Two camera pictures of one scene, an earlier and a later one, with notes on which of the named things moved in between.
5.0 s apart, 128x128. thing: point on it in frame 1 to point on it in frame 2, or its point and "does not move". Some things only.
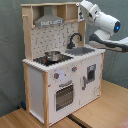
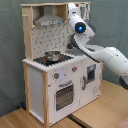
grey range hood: (48, 17) does not move
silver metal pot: (53, 56) does not move
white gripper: (90, 11) to (75, 20)
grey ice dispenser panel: (91, 73) does not move
